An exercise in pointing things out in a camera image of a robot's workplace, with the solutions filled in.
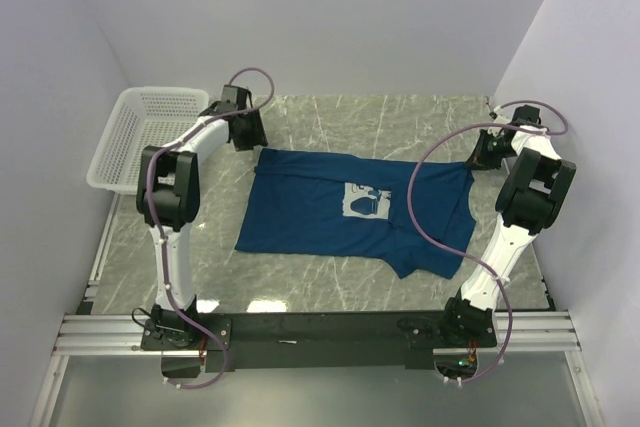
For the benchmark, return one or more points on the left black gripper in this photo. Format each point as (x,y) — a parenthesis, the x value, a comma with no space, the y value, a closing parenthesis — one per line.
(248,130)

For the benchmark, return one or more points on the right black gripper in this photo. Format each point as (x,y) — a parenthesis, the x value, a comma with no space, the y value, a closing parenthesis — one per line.
(482,152)

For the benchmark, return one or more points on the blue printed t-shirt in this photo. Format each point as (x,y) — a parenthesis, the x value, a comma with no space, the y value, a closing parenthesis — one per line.
(330,204)

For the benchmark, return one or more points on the white plastic basket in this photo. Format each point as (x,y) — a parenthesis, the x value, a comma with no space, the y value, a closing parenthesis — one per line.
(141,117)

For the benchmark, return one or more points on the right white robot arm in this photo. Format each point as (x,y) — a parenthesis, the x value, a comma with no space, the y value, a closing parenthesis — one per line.
(529,202)

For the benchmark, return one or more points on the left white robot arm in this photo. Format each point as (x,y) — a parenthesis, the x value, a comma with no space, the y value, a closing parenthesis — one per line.
(168,196)

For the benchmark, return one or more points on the black base beam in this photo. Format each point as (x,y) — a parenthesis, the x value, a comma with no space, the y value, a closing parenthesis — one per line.
(305,340)

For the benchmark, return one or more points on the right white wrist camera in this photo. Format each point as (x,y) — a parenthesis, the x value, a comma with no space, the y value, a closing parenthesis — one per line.
(498,122)

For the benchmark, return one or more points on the aluminium frame rail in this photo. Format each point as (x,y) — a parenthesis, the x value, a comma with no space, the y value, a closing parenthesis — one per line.
(99,335)

